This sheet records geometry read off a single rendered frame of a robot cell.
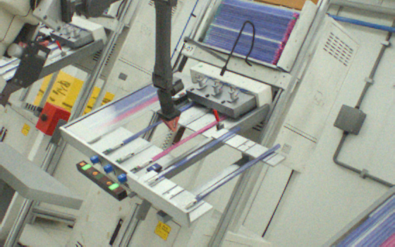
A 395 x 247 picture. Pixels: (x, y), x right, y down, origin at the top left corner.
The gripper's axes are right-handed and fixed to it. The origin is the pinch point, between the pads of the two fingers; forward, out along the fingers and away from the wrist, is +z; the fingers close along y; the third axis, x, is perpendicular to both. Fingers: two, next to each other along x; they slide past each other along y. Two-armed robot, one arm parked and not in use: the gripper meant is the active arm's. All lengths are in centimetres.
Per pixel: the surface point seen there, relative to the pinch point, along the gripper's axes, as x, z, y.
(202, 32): -52, -18, 36
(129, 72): -51, 28, 124
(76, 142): 32.2, 0.4, 31.5
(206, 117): -16.1, 1.5, -3.6
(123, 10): -57, -14, 120
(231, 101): -24.9, -5.1, -12.2
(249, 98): -32.0, -4.1, -16.3
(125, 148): 21.2, 0.7, 6.8
